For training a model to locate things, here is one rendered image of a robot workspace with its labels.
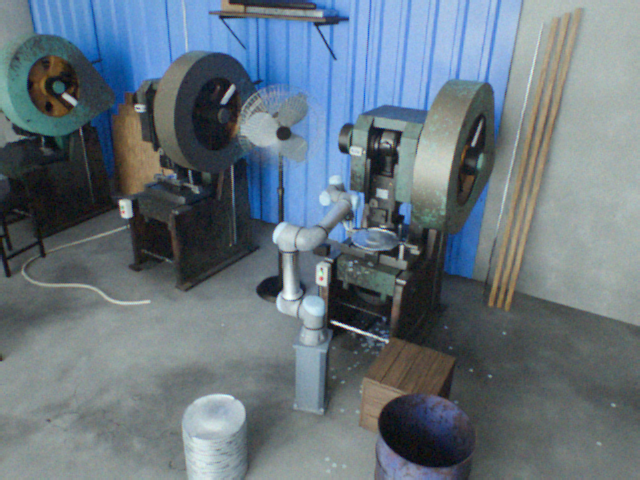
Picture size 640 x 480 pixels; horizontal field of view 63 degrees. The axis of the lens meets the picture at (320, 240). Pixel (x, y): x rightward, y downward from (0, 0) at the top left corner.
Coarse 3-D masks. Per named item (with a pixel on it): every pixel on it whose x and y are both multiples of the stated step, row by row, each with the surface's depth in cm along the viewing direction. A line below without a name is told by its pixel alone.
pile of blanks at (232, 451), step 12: (240, 432) 240; (192, 444) 234; (204, 444) 231; (216, 444) 231; (228, 444) 235; (240, 444) 242; (192, 456) 238; (204, 456) 234; (216, 456) 234; (228, 456) 238; (240, 456) 245; (192, 468) 243; (204, 468) 239; (216, 468) 238; (228, 468) 241; (240, 468) 248
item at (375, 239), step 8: (360, 232) 325; (368, 232) 325; (376, 232) 326; (384, 232) 326; (352, 240) 314; (360, 240) 315; (368, 240) 314; (376, 240) 314; (384, 240) 314; (392, 240) 316; (368, 248) 305; (376, 248) 306
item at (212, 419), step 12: (216, 396) 255; (228, 396) 255; (192, 408) 248; (204, 408) 248; (216, 408) 247; (228, 408) 248; (240, 408) 249; (192, 420) 241; (204, 420) 240; (216, 420) 240; (228, 420) 241; (240, 420) 242; (204, 432) 235; (216, 432) 235; (228, 432) 235
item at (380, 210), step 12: (384, 168) 311; (372, 180) 307; (384, 180) 303; (372, 192) 310; (384, 192) 306; (372, 204) 312; (384, 204) 309; (372, 216) 312; (384, 216) 309; (396, 216) 317
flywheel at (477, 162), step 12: (480, 120) 294; (480, 132) 302; (468, 144) 296; (480, 144) 306; (468, 156) 275; (480, 156) 276; (468, 168) 277; (480, 168) 277; (468, 180) 310; (456, 192) 300; (468, 192) 308
